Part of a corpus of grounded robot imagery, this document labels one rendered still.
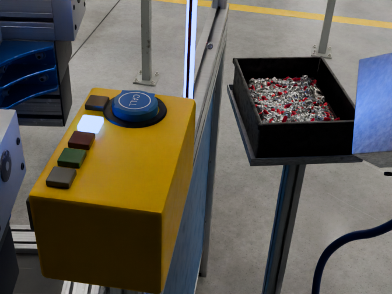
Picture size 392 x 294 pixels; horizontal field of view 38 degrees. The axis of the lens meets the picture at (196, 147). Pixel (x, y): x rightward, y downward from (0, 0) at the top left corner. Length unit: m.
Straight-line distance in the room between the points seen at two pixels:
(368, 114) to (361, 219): 1.35
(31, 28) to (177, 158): 0.62
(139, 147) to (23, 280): 1.11
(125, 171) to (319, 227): 1.60
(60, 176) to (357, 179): 1.89
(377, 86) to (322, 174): 1.50
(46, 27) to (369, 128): 0.57
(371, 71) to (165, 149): 0.38
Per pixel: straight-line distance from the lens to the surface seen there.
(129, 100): 0.50
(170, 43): 3.09
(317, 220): 2.03
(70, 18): 1.00
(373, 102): 0.75
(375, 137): 0.73
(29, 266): 1.56
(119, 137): 0.47
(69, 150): 0.45
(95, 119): 0.48
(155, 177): 0.43
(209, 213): 1.60
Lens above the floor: 1.34
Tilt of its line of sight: 36 degrees down
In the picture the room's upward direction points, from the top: 3 degrees clockwise
